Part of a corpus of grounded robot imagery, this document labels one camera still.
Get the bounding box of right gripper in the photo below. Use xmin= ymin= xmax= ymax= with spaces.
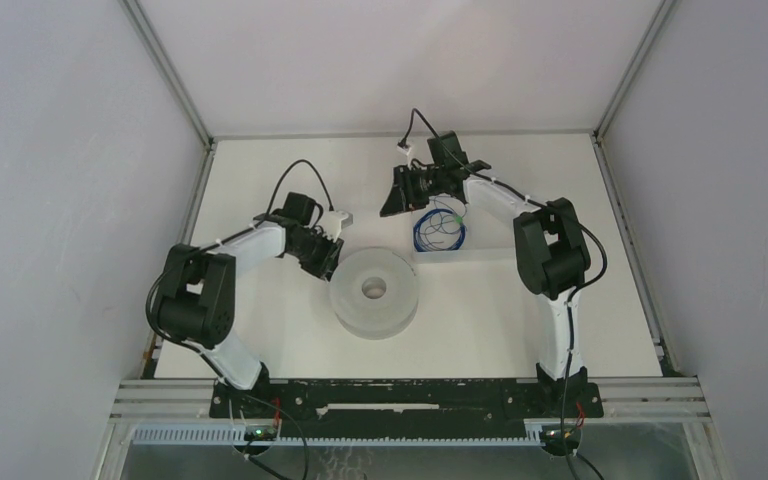
xmin=380 ymin=164 xmax=446 ymax=217

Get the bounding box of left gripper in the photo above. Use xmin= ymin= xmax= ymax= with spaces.
xmin=289 ymin=229 xmax=344 ymax=284

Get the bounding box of white cable spool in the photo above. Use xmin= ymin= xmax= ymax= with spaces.
xmin=328 ymin=248 xmax=419 ymax=340

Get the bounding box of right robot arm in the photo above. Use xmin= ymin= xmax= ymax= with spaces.
xmin=380 ymin=132 xmax=592 ymax=416

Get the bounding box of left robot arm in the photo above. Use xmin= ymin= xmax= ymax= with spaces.
xmin=146 ymin=192 xmax=353 ymax=417

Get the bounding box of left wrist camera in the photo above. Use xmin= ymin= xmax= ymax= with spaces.
xmin=319 ymin=210 xmax=353 ymax=242

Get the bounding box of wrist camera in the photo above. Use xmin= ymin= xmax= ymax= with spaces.
xmin=396 ymin=142 xmax=419 ymax=168
xmin=319 ymin=210 xmax=353 ymax=242

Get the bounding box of blue cable coil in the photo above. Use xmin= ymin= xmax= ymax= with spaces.
xmin=412 ymin=195 xmax=470 ymax=254

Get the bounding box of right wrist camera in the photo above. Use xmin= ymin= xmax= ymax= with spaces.
xmin=396 ymin=142 xmax=419 ymax=168

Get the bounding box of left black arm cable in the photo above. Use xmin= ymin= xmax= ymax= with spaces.
xmin=144 ymin=158 xmax=336 ymax=379

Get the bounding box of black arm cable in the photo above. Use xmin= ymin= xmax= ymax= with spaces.
xmin=400 ymin=107 xmax=609 ymax=480
xmin=144 ymin=158 xmax=336 ymax=379

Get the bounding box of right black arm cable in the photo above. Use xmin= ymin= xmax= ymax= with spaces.
xmin=400 ymin=107 xmax=609 ymax=480

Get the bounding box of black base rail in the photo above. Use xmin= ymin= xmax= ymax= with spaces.
xmin=208 ymin=374 xmax=604 ymax=438

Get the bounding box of white slotted cable duct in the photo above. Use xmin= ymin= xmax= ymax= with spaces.
xmin=131 ymin=423 xmax=559 ymax=447

